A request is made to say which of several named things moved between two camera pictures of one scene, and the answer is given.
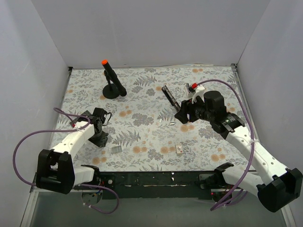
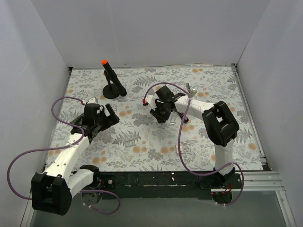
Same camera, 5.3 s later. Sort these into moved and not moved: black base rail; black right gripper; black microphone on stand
Moved: black right gripper
Not moved: black microphone on stand; black base rail
